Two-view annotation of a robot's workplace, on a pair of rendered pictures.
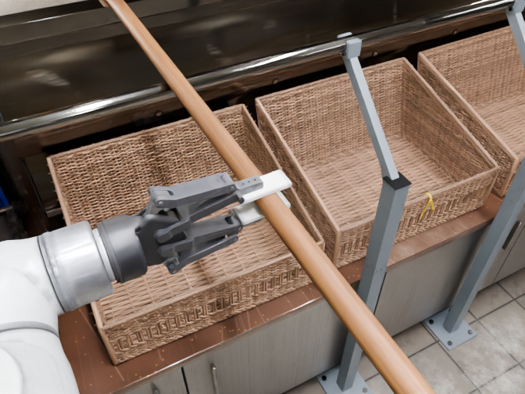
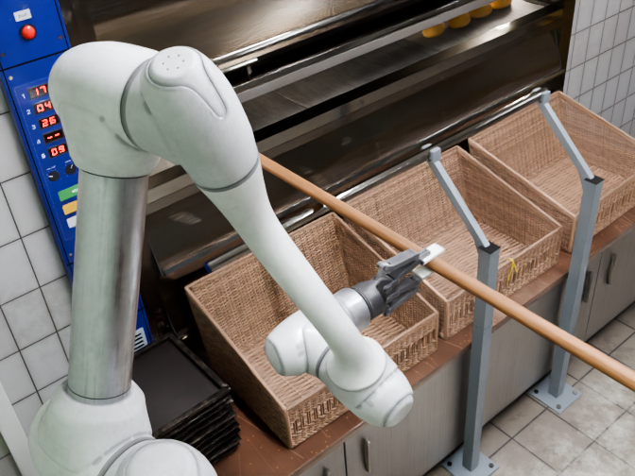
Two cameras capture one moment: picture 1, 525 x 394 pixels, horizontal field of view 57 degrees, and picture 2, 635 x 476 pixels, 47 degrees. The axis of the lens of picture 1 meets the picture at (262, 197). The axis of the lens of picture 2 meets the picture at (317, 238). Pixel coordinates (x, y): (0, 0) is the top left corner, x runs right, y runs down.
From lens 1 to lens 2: 97 cm
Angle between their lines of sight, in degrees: 11
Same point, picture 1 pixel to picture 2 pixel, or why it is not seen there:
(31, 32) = (180, 184)
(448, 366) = (562, 427)
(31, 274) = not seen: hidden behind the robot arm
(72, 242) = (349, 297)
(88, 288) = (362, 320)
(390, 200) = (487, 263)
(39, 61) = (180, 206)
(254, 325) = not seen: hidden behind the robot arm
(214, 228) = (407, 283)
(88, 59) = not seen: hidden behind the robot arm
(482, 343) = (589, 400)
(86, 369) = (267, 457)
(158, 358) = (325, 436)
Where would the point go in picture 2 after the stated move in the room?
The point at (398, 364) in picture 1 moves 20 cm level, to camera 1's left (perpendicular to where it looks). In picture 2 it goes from (534, 317) to (432, 338)
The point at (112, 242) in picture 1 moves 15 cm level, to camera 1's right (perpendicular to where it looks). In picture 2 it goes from (367, 295) to (441, 280)
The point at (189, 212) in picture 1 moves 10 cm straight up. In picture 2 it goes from (397, 274) to (396, 233)
